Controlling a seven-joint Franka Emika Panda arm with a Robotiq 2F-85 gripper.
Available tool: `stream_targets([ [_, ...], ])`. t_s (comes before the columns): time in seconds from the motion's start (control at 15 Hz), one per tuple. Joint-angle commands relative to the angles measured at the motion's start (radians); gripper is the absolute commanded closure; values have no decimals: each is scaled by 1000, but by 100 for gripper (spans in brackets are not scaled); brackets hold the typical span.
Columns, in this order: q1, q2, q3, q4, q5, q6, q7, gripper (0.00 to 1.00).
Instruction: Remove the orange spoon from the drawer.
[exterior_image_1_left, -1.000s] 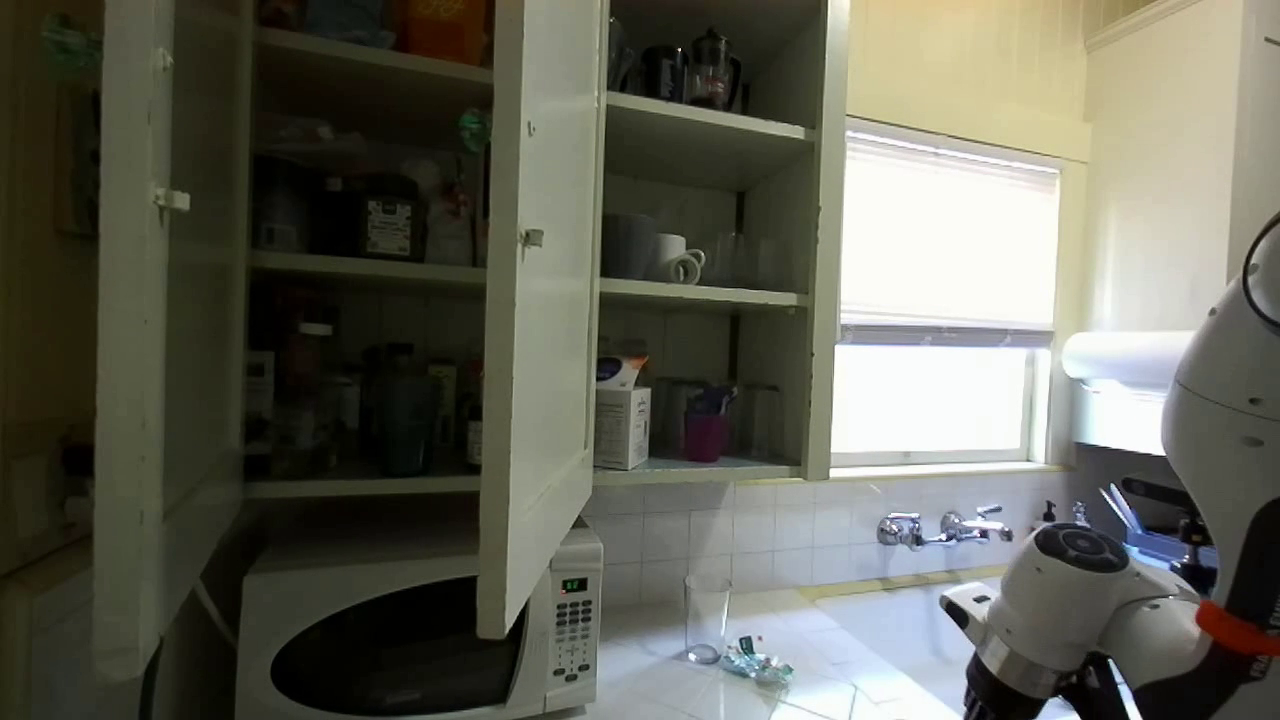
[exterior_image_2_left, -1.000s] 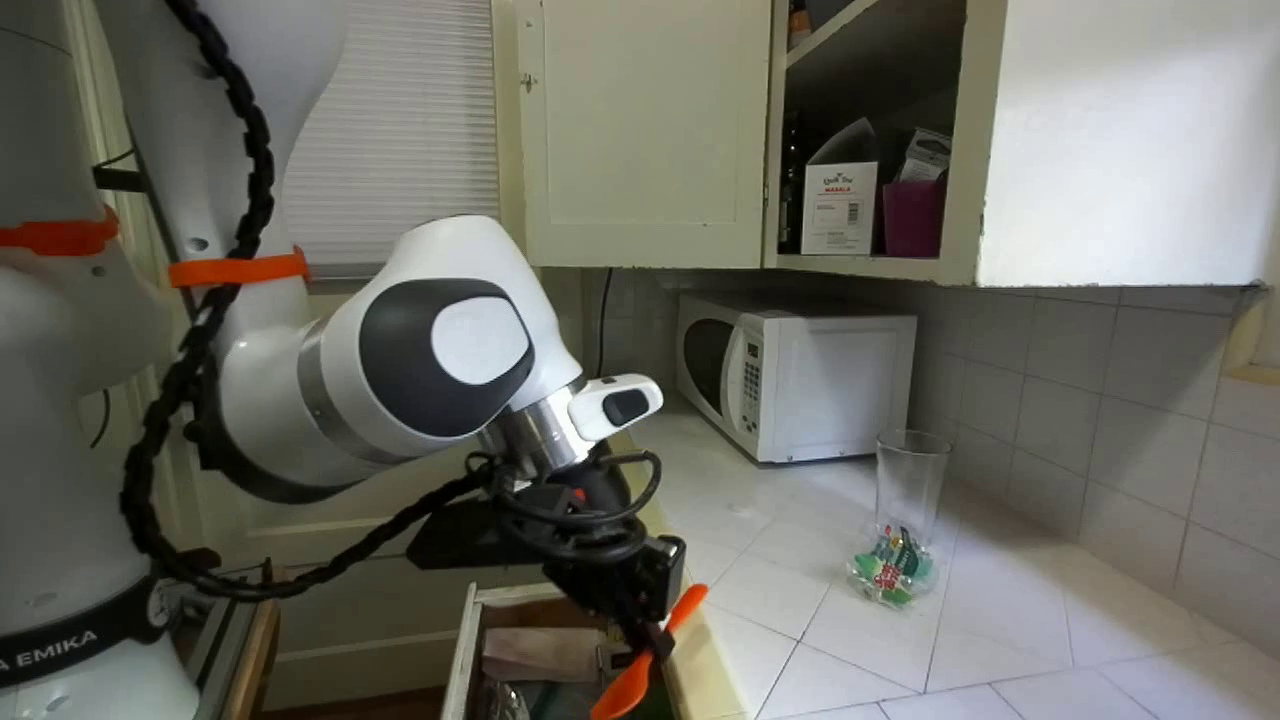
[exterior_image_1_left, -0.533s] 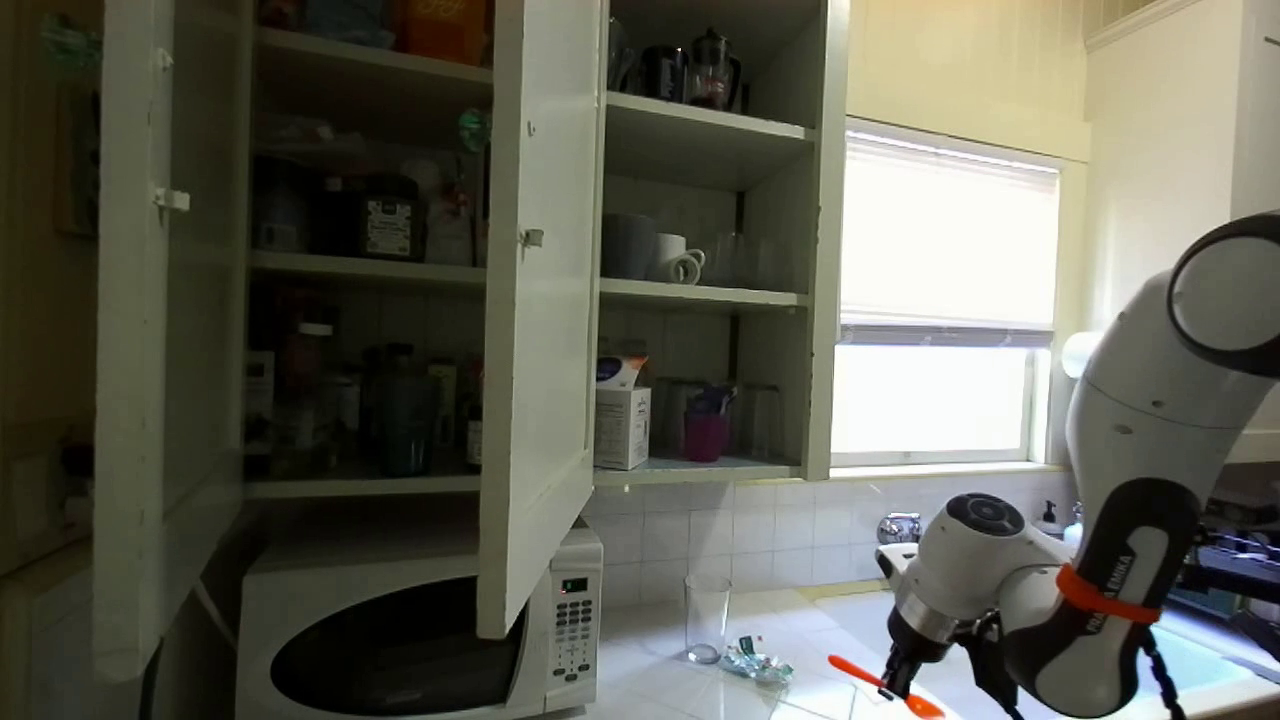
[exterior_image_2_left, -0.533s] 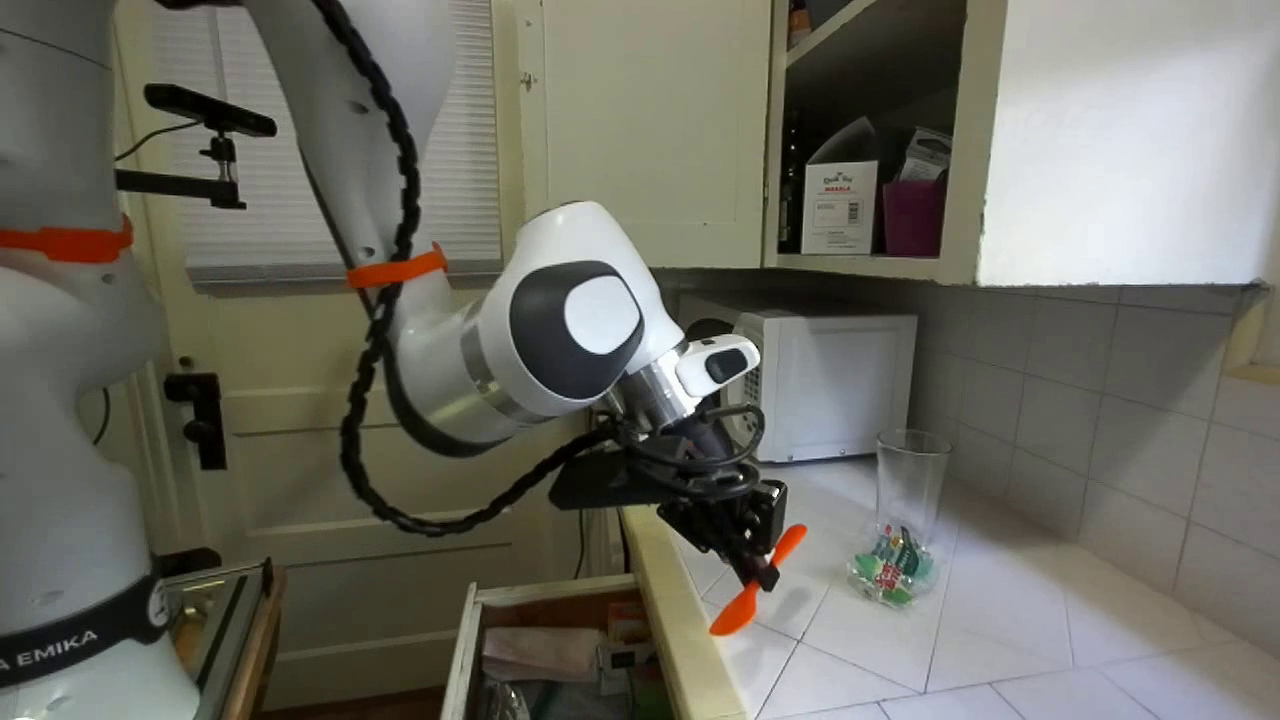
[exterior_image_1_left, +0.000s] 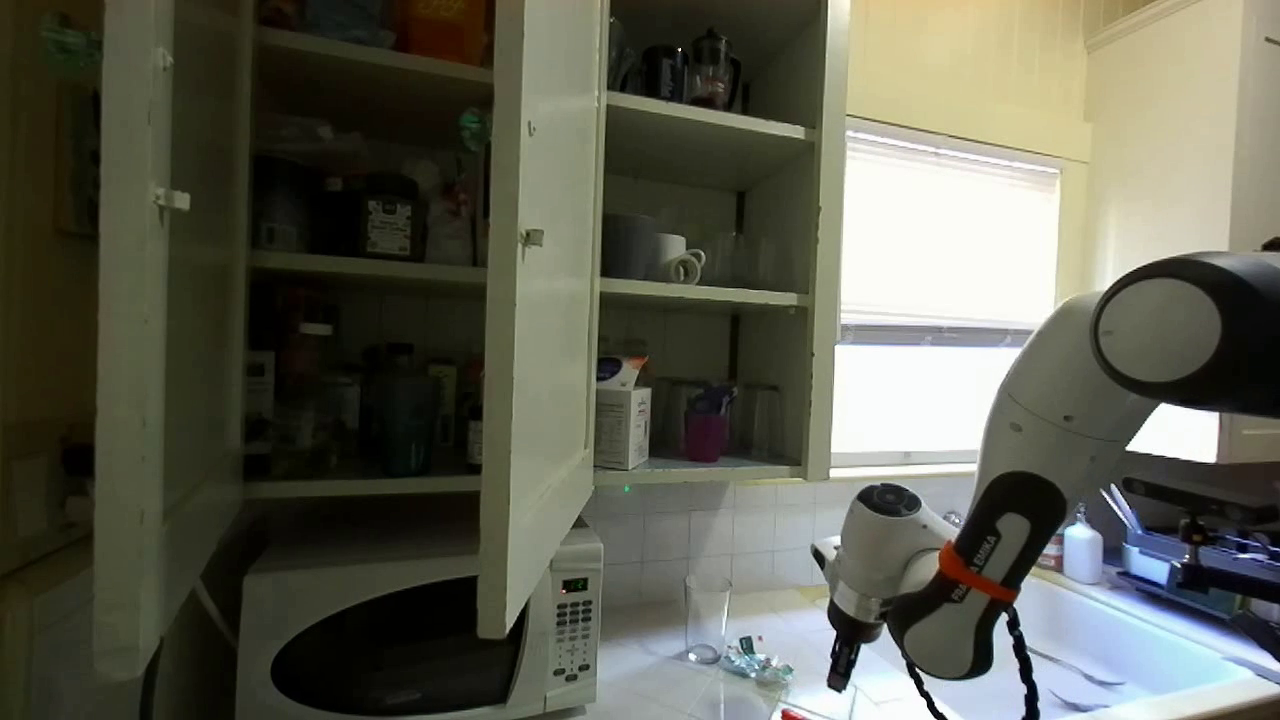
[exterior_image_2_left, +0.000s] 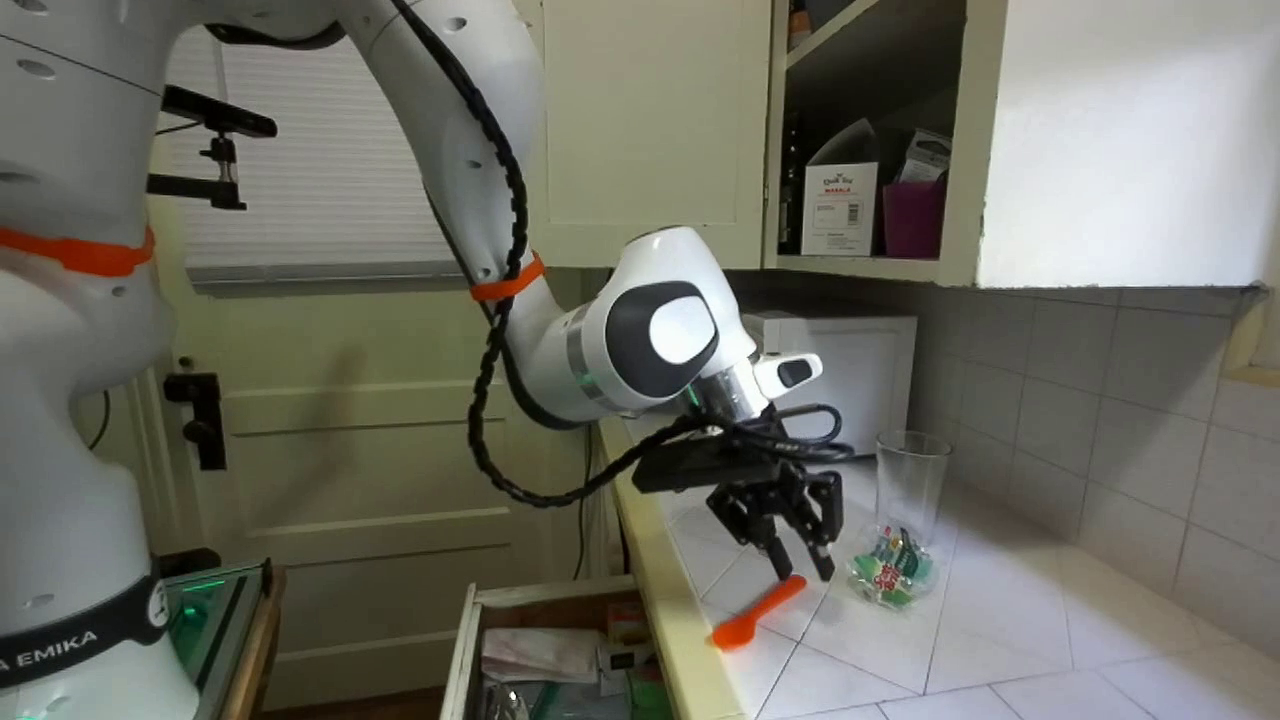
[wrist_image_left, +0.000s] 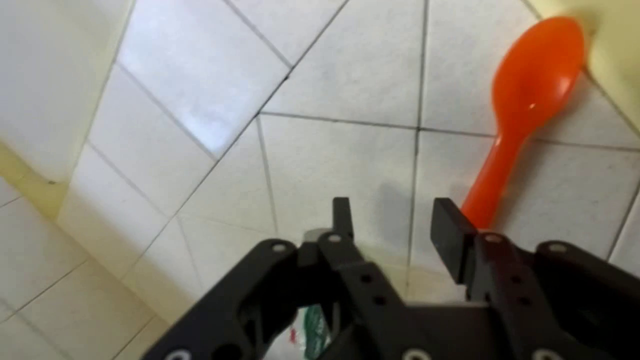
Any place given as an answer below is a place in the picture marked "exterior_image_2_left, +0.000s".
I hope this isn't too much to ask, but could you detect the cream wall cabinet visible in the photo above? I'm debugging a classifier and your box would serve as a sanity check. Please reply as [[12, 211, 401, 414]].
[[522, 0, 1010, 288]]

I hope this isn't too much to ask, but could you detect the white cabinet door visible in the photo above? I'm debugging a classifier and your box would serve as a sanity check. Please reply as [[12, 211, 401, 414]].
[[976, 0, 1280, 292]]

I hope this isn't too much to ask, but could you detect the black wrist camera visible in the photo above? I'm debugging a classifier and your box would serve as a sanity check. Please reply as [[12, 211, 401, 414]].
[[626, 433, 791, 501]]

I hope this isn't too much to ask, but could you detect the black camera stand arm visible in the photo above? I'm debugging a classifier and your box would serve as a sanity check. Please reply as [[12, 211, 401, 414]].
[[141, 133, 252, 217]]

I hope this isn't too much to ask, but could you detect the white wooden drawer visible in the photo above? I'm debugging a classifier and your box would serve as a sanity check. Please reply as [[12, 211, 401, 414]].
[[437, 570, 683, 720]]

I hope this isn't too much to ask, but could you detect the white window blind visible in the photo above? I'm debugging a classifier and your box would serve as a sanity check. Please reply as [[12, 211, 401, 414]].
[[151, 17, 505, 292]]

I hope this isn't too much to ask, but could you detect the small white box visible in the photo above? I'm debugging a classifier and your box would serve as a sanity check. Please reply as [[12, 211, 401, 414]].
[[597, 641, 657, 678]]

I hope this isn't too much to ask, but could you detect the green packet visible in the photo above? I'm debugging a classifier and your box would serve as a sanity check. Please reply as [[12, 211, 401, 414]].
[[620, 666, 676, 720]]

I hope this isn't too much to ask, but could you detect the black coiled cable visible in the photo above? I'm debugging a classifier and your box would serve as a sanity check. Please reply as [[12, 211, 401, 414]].
[[395, 0, 864, 514]]

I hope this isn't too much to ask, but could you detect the purple container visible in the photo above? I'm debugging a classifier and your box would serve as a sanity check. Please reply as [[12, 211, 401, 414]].
[[880, 177, 947, 258]]

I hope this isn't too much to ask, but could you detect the white carton box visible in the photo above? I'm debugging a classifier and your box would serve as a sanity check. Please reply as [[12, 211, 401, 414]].
[[798, 157, 884, 258]]

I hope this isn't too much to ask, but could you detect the cream panel door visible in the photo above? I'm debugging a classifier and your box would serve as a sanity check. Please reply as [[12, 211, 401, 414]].
[[132, 256, 624, 713]]

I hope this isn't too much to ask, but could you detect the white microwave oven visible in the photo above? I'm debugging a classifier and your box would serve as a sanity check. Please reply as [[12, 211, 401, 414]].
[[739, 311, 918, 459]]

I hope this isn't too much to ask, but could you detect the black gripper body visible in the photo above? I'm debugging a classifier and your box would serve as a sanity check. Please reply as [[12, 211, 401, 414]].
[[703, 451, 850, 533]]

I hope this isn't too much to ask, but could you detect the green candy bag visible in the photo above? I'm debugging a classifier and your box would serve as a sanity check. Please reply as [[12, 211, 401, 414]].
[[843, 519, 938, 612]]

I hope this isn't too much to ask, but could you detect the orange plastic spoon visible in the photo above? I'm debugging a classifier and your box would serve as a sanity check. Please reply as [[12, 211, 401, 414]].
[[703, 570, 811, 655]]

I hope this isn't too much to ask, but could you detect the orange cable strap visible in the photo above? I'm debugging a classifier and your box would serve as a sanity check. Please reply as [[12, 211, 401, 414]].
[[463, 256, 546, 306], [0, 224, 159, 278]]

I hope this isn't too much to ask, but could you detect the green lit control box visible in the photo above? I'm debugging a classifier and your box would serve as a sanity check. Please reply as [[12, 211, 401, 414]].
[[151, 542, 287, 720]]

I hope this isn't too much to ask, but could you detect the white crumpled paper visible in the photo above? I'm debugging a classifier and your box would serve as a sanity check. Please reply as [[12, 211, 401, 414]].
[[479, 623, 612, 689]]

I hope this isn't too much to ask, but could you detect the silver foil pouch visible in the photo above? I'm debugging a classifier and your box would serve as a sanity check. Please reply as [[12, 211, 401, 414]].
[[897, 123, 957, 188]]

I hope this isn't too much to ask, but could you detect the clear drinking glass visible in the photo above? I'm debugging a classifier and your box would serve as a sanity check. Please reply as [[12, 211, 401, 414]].
[[870, 433, 957, 550]]

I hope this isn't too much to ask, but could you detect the black door lock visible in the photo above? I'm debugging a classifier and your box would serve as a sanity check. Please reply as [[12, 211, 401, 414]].
[[159, 354, 231, 476]]

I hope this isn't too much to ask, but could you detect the black bar camera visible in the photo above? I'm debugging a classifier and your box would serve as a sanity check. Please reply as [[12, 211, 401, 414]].
[[155, 78, 281, 143]]

